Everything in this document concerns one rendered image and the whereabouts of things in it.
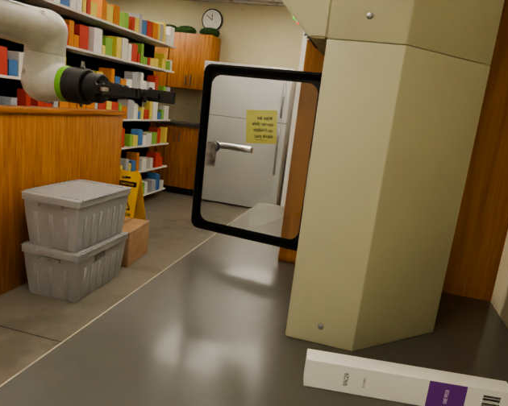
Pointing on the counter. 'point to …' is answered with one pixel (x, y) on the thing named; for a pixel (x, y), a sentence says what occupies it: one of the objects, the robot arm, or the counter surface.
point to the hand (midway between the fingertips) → (161, 97)
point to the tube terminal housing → (389, 166)
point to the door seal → (203, 142)
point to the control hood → (312, 18)
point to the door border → (206, 139)
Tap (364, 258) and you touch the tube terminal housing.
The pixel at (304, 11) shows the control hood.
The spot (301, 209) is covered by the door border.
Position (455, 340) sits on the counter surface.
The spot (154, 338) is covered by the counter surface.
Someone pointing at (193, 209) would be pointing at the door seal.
